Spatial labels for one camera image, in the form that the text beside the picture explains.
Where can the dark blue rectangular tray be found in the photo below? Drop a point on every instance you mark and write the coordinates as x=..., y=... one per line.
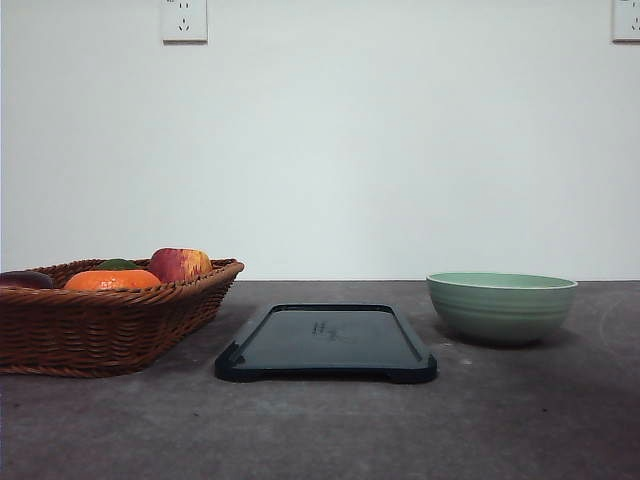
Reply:
x=343, y=341

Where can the orange fruit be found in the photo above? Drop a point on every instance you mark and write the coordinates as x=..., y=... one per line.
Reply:
x=110, y=280

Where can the brown wicker basket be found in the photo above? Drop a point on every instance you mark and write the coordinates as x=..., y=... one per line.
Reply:
x=104, y=332

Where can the white wall socket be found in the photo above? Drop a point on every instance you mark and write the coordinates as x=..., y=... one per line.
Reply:
x=624, y=23
x=184, y=23

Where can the red yellow apple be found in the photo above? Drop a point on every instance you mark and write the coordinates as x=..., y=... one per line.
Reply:
x=179, y=263

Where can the light green ceramic bowl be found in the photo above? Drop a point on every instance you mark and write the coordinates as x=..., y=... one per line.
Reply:
x=501, y=308

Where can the white wall socket right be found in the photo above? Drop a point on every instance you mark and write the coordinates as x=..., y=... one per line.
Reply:
x=624, y=23

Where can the dark purple plum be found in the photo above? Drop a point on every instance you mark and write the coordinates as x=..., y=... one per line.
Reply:
x=26, y=279

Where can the green avocado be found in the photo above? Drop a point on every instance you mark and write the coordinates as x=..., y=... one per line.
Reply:
x=117, y=264

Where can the white wall socket left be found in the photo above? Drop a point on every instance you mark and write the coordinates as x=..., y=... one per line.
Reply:
x=184, y=23

